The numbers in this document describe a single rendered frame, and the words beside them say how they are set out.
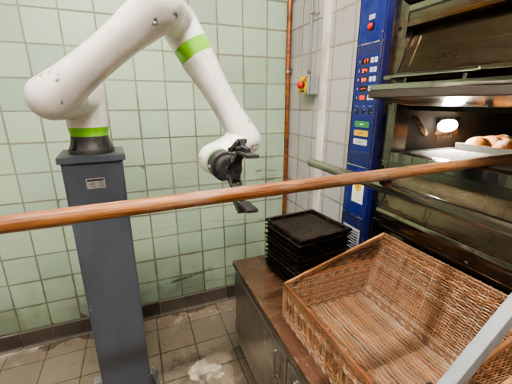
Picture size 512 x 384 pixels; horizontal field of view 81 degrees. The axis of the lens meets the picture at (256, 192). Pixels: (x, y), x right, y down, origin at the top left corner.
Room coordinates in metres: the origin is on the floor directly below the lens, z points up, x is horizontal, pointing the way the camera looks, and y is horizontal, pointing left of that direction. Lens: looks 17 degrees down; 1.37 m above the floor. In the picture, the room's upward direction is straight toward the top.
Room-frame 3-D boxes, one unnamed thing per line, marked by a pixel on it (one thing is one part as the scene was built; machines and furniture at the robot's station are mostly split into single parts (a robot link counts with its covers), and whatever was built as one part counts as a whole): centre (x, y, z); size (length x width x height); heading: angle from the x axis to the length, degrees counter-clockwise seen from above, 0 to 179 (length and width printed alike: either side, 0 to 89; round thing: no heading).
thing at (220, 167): (0.85, 0.07, 1.18); 0.09 x 0.07 x 0.08; 23
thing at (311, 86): (1.75, -0.29, 1.46); 0.10 x 0.07 x 0.10; 22
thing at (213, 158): (0.92, 0.10, 1.18); 0.12 x 0.06 x 0.09; 113
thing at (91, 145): (1.13, 0.61, 1.23); 0.26 x 0.15 x 0.06; 26
